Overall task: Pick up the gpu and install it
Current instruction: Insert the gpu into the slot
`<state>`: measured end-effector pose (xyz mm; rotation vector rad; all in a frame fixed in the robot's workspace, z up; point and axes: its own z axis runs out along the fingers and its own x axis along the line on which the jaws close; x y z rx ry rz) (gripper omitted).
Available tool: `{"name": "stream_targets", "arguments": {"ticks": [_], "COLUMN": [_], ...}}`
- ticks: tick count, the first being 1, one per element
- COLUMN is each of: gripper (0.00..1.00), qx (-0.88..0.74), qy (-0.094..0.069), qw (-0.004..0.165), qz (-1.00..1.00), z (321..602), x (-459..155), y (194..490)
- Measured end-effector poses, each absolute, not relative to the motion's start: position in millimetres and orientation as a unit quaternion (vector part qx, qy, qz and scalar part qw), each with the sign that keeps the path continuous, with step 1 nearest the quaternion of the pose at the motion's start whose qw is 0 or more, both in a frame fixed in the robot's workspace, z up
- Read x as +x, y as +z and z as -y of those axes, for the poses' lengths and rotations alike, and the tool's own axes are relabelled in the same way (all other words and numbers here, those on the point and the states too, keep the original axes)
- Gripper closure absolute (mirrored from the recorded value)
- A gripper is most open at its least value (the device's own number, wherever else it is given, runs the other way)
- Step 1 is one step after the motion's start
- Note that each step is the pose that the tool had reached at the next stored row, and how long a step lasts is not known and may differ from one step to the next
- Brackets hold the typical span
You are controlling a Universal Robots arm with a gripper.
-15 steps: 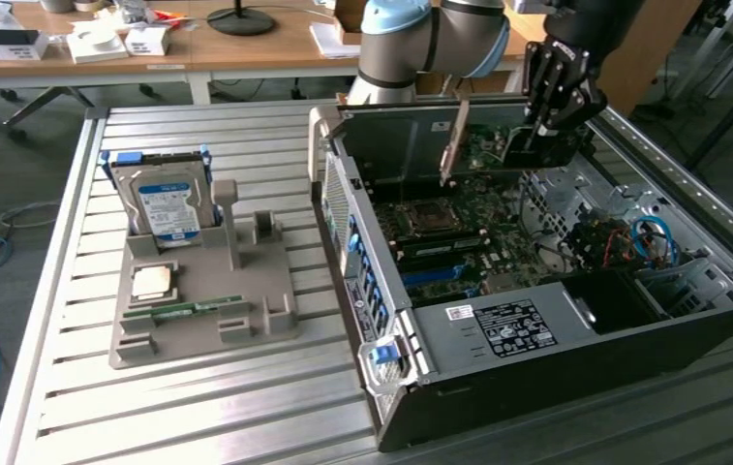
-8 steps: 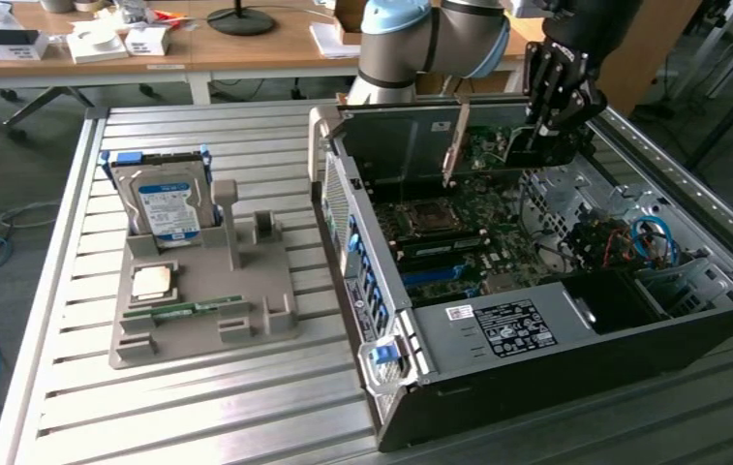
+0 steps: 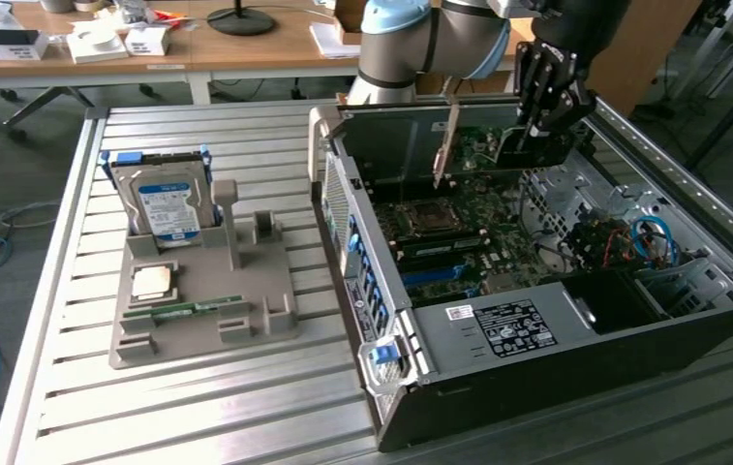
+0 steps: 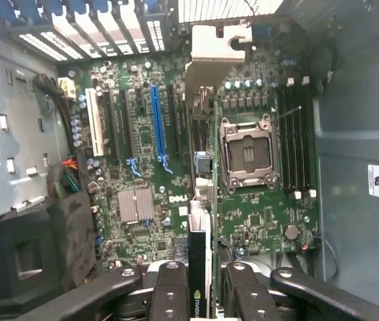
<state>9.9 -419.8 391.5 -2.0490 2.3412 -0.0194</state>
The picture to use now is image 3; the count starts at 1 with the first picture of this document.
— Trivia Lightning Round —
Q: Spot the green RAM stick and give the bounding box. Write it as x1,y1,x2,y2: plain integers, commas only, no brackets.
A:
123,295,244,321

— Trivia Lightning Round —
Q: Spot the CPU socket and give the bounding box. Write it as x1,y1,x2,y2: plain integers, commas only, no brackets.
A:
403,201,464,233

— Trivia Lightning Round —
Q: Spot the grey plastic parts rack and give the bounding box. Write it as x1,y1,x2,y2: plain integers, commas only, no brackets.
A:
106,179,306,370

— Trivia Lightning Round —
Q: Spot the black round lamp base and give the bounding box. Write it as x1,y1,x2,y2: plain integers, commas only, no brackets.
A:
206,0,276,37

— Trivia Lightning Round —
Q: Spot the white tape roll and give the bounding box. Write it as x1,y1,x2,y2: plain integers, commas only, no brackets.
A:
73,28,120,49

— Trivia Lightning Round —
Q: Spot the grey power supply unit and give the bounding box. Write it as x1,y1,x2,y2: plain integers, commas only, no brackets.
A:
408,283,599,377

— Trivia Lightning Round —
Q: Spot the graphics card with metal bracket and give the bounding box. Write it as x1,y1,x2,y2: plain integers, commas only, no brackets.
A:
430,89,578,191

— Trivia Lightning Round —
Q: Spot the small white labelled box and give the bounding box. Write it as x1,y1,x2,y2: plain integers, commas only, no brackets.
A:
123,26,171,57

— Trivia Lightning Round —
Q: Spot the green motherboard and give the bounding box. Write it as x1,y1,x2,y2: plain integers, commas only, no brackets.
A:
364,167,567,309

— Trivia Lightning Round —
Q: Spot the perforated metal drive cage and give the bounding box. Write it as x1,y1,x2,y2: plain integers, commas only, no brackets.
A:
518,164,623,233

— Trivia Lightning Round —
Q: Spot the white box with black insert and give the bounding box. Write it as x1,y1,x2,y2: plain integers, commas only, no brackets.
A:
0,27,51,62

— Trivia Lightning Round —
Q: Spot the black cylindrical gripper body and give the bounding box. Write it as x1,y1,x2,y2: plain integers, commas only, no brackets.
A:
530,0,631,82

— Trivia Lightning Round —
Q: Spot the grey floor cable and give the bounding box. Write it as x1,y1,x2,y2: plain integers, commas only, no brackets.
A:
0,201,61,229

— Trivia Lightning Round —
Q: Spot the red wire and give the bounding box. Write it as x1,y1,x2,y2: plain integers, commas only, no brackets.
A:
601,227,623,267

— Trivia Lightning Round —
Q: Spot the flat white box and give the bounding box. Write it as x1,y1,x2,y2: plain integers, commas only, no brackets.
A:
65,24,130,65

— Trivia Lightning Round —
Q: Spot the long wooden desk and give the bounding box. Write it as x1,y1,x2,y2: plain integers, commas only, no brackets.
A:
0,0,546,106

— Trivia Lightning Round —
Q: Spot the brown cardboard box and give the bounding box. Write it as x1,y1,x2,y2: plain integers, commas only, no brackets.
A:
332,0,367,45

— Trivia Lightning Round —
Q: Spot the wooden cabinet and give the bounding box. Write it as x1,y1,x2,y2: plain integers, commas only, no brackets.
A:
505,0,703,117

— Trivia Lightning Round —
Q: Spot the white paper stack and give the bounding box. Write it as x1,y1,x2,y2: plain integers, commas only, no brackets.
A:
308,21,362,59

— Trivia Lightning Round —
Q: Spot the silver CPU chip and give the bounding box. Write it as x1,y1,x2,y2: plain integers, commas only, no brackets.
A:
131,266,174,299

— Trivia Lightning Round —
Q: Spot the blue case release latch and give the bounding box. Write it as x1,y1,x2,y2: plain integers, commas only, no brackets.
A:
368,342,399,365

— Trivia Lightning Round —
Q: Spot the blue expansion slot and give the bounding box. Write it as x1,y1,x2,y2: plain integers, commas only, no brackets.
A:
402,268,468,288

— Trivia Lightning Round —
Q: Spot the hard disk in blue caddy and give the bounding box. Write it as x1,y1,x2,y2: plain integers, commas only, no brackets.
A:
99,144,223,251

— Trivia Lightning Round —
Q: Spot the blue SATA wire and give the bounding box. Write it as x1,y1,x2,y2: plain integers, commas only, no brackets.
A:
629,215,682,270

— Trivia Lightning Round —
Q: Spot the open black PC case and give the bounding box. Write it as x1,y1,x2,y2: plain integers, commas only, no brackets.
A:
306,89,733,454

